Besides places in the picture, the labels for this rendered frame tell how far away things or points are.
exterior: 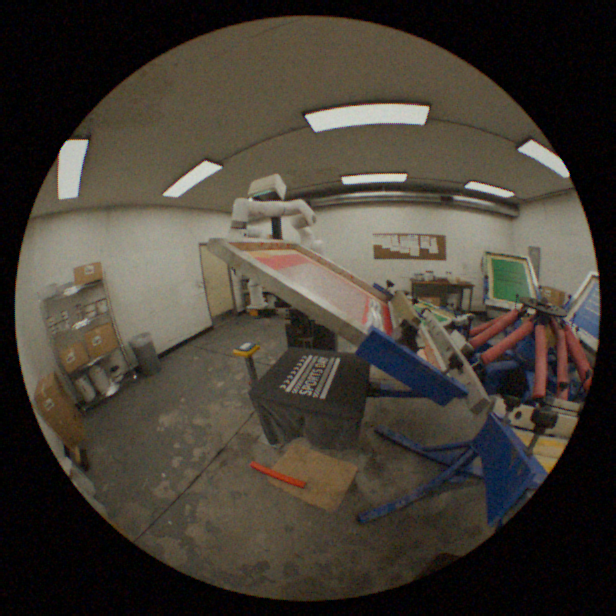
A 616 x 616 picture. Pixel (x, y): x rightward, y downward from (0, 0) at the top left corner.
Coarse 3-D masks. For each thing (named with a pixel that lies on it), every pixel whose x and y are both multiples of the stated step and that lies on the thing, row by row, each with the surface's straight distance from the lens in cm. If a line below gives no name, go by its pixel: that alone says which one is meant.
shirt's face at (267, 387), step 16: (288, 352) 106; (304, 352) 104; (320, 352) 102; (336, 352) 102; (272, 368) 94; (288, 368) 92; (352, 368) 89; (368, 368) 89; (256, 384) 86; (272, 384) 84; (336, 384) 80; (352, 384) 80; (288, 400) 75; (304, 400) 74; (320, 400) 73; (336, 400) 73; (352, 400) 73
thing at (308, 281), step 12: (276, 264) 62; (288, 264) 68; (288, 276) 56; (300, 276) 61; (312, 276) 67; (312, 288) 56; (324, 288) 61; (336, 300) 57; (348, 300) 63; (348, 312) 53; (360, 312) 59; (384, 324) 64
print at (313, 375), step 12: (300, 360) 97; (312, 360) 96; (324, 360) 95; (336, 360) 95; (300, 372) 88; (312, 372) 87; (324, 372) 87; (288, 384) 82; (300, 384) 81; (312, 384) 80; (324, 384) 80; (312, 396) 75; (324, 396) 74
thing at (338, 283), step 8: (280, 256) 74; (288, 256) 79; (296, 256) 86; (296, 264) 72; (304, 264) 78; (312, 264) 84; (312, 272) 72; (320, 272) 78; (328, 272) 85; (328, 280) 72; (336, 280) 79; (344, 280) 87; (336, 288) 68; (344, 288) 74; (352, 288) 81; (352, 296) 70; (360, 296) 77; (368, 296) 85; (384, 312) 77
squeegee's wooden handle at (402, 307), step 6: (396, 294) 83; (402, 294) 75; (396, 300) 77; (402, 300) 69; (408, 300) 70; (396, 306) 71; (402, 306) 65; (408, 306) 60; (396, 312) 67; (402, 312) 61; (408, 312) 56; (414, 312) 55; (396, 318) 63; (402, 318) 58; (408, 318) 53; (414, 318) 51; (408, 336) 53
